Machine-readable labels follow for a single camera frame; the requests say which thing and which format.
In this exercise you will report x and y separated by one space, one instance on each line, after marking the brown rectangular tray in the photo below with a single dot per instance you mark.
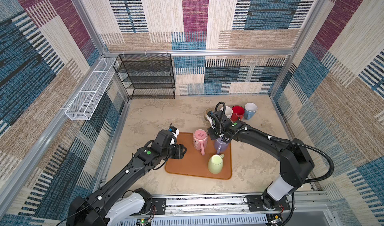
195 164

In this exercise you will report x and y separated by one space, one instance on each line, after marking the pink patterned mug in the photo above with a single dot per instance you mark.
200 140

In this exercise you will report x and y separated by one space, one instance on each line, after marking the black wire shelf rack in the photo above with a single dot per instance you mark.
147 76

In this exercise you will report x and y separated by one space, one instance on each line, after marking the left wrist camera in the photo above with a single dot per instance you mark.
175 133

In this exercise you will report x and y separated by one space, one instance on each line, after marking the purple mug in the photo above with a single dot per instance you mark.
220 145

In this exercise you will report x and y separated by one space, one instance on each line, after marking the beige speckled mug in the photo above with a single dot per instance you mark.
208 112

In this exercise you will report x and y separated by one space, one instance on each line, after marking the white mug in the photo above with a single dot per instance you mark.
228 112

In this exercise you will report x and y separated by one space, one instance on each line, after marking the blue polka dot mug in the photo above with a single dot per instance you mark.
250 110

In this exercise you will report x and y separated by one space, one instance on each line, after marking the white wire mesh basket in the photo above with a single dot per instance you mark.
88 98

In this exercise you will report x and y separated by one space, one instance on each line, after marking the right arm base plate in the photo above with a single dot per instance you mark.
256 204

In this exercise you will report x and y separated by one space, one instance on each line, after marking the light green mug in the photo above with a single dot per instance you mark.
216 163

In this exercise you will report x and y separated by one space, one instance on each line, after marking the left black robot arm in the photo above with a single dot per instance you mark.
93 209

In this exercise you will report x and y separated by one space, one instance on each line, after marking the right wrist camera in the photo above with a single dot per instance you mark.
212 120

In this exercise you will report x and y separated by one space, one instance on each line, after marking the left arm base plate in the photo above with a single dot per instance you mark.
158 206

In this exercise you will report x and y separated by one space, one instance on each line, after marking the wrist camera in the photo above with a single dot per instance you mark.
175 133
212 120

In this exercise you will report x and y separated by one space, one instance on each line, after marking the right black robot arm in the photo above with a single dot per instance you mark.
295 161

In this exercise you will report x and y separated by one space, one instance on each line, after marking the red mug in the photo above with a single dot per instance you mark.
238 113

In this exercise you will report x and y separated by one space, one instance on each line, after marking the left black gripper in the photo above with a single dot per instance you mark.
179 152

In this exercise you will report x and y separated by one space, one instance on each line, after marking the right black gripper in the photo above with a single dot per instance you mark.
211 133

